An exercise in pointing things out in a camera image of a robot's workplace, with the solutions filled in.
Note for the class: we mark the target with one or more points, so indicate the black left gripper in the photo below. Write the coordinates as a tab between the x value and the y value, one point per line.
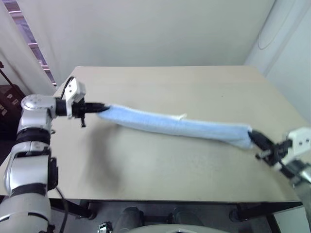
82	108

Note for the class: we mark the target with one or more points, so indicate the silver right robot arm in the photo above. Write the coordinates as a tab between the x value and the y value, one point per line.
305	191

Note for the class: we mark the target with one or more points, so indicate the silver robot torso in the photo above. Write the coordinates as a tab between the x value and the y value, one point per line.
182	229

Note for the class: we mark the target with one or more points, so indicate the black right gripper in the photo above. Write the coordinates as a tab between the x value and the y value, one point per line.
277	151

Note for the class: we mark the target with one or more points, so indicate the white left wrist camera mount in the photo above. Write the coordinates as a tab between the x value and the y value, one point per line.
75	91

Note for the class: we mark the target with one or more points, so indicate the black table frame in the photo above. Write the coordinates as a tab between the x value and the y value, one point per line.
145	203

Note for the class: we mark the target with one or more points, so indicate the white curtain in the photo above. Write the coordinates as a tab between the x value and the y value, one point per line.
17	48

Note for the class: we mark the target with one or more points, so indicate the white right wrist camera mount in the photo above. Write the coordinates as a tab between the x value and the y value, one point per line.
301	140

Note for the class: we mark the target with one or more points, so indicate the dark brown cabinet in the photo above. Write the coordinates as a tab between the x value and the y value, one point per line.
9	111

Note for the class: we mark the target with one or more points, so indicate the light blue towel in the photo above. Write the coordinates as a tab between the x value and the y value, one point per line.
170	123

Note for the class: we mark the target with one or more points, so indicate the small silver black robot part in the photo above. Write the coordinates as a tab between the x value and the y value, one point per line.
104	228

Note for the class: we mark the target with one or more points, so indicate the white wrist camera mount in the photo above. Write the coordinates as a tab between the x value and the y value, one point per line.
75	91
301	140

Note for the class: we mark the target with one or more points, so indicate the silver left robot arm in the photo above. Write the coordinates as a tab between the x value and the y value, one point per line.
26	170

